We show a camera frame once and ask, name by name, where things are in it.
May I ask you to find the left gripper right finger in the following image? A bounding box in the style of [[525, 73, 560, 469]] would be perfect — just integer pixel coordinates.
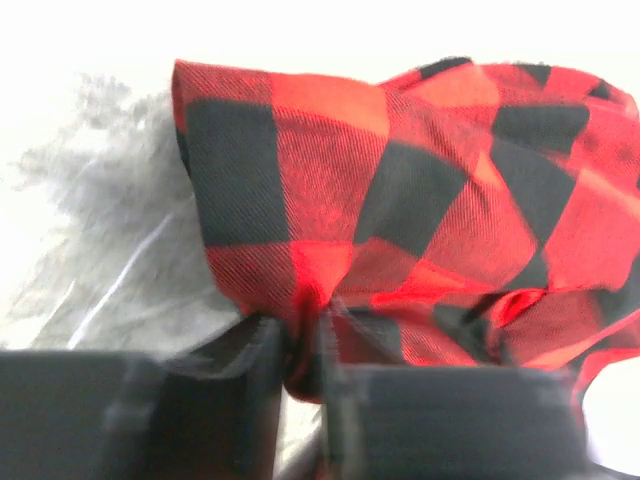
[[319, 313, 596, 480]]

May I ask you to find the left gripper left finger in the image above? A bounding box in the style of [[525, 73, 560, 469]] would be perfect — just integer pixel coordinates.
[[1, 316, 283, 479]]

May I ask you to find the red black plaid shirt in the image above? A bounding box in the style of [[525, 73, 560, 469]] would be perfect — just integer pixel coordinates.
[[172, 57, 639, 400]]

